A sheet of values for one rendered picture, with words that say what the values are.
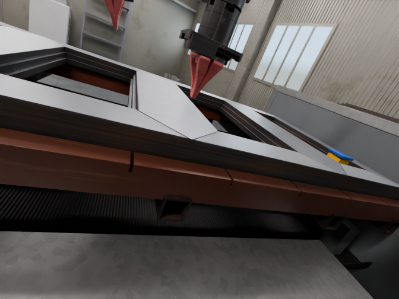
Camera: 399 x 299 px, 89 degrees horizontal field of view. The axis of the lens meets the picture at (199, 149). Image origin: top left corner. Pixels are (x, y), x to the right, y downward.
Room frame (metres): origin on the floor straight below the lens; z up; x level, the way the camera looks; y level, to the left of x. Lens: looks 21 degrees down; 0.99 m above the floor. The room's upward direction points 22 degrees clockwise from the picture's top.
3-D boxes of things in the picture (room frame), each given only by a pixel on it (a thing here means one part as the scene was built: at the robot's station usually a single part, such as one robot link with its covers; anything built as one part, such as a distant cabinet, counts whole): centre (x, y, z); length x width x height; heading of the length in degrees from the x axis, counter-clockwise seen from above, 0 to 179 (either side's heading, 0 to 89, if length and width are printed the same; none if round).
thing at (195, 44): (0.39, 0.06, 0.98); 0.07 x 0.07 x 0.09; 25
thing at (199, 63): (0.40, 0.04, 0.98); 0.07 x 0.07 x 0.09; 25
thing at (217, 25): (0.39, 0.05, 1.05); 0.10 x 0.07 x 0.07; 115
